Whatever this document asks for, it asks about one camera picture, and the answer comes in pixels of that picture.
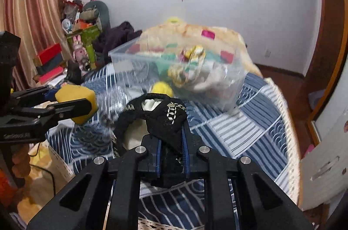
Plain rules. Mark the black sequined cloth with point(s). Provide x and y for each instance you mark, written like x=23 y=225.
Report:
x=174 y=125

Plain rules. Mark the striped brown curtain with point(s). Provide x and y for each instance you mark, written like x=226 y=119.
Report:
x=30 y=1

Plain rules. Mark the green cloth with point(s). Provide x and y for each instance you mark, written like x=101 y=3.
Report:
x=167 y=57

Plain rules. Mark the yellow sponge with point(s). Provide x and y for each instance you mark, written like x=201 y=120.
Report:
x=81 y=92

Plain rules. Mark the wall outlet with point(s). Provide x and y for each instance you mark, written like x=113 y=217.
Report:
x=268 y=53

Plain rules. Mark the grey-green dinosaur plush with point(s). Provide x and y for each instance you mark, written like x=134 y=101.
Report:
x=99 y=11

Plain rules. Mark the blue patterned bedspread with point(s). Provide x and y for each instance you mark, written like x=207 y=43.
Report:
x=244 y=132

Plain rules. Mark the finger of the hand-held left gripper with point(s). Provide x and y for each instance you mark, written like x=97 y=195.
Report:
x=50 y=94
x=70 y=107

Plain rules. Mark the yellow and white patterned cloth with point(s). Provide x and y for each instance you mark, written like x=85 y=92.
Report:
x=190 y=56

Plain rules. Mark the white cabinet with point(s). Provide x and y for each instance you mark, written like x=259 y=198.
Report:
x=323 y=170

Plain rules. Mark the pink rabbit doll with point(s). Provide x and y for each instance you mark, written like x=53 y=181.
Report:
x=79 y=52

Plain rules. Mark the clear plastic storage box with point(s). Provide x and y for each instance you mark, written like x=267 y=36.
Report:
x=217 y=88

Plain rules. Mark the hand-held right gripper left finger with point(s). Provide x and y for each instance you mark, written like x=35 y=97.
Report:
x=156 y=158

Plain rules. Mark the yellow plush ball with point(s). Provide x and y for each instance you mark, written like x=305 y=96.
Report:
x=161 y=88

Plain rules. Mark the beige blanket with coloured squares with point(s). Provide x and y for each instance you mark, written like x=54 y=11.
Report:
x=228 y=34

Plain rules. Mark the crinkled clear plastic bag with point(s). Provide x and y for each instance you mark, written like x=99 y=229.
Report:
x=108 y=107

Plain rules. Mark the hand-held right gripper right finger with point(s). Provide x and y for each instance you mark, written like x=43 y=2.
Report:
x=186 y=149

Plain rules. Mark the stack of red boxes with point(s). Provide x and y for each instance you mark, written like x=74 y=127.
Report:
x=50 y=56

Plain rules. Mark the wooden door frame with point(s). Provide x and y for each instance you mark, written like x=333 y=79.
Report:
x=330 y=29

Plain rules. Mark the dark purple clothing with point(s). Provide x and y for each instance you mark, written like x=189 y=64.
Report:
x=119 y=37

